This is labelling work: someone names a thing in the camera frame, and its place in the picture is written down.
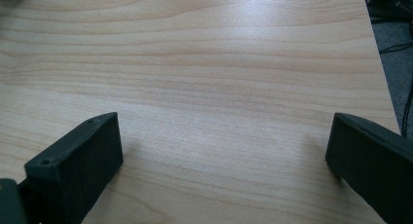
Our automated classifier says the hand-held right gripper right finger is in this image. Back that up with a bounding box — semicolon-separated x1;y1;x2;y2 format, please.
324;112;413;224

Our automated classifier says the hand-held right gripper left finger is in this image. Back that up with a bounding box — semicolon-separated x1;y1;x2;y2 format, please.
19;111;125;224

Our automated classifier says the dark equipment base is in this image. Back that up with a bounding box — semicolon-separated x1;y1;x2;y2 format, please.
361;0;413;24

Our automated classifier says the black cable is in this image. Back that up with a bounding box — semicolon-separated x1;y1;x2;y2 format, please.
400;82;413;138
378;42;413;55

